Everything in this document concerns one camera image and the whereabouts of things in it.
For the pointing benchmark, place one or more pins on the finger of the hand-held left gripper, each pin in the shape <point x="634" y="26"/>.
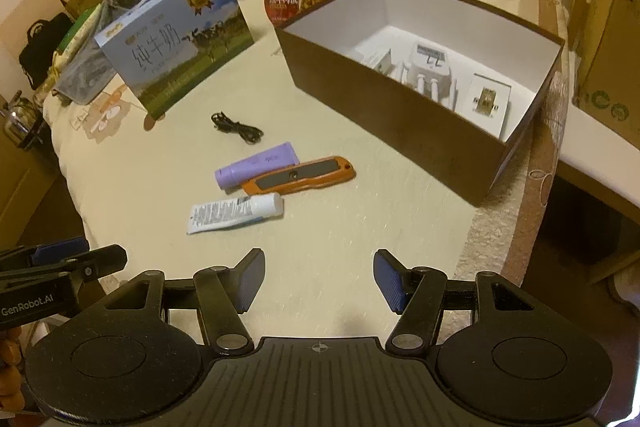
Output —
<point x="100" y="262"/>
<point x="60" y="249"/>

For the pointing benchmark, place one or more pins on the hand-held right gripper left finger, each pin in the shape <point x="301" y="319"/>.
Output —
<point x="250" y="279"/>

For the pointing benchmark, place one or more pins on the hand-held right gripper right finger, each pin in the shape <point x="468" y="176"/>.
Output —
<point x="387" y="279"/>

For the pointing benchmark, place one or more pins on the brown storage box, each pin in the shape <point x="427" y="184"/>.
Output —
<point x="380" y="122"/>

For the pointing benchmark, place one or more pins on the clear plastic case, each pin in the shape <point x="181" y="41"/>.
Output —
<point x="453" y="94"/>

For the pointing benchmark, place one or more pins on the small white picture box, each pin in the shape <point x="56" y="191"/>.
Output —
<point x="485" y="102"/>

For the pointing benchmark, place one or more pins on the white power adapter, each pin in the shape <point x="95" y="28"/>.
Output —
<point x="427" y="62"/>

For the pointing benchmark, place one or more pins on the white paper leaflet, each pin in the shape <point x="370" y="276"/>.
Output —
<point x="375" y="57"/>

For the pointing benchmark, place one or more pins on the person's left hand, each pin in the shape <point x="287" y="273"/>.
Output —
<point x="10" y="372"/>

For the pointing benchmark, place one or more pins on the cream printed bedsheet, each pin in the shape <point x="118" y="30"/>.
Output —
<point x="350" y="227"/>

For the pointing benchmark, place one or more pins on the white printed tube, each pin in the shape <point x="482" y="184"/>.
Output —
<point x="225" y="212"/>

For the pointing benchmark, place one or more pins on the purple tube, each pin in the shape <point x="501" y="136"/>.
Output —
<point x="255" y="164"/>

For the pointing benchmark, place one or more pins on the orange utility knife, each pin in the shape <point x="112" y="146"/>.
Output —
<point x="300" y="174"/>

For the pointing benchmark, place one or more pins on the grey cloth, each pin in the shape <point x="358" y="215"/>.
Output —
<point x="85" y="77"/>

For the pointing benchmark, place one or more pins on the black handbag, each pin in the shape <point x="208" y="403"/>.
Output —
<point x="45" y="47"/>

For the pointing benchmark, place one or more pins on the blue milk carton box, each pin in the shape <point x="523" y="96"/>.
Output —
<point x="170" y="52"/>

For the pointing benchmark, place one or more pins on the green box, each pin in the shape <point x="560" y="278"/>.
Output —
<point x="80" y="27"/>

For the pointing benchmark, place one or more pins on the white furniture top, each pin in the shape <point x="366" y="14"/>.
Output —
<point x="600" y="167"/>

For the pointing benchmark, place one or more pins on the large printed cardboard box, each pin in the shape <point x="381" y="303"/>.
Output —
<point x="610" y="57"/>

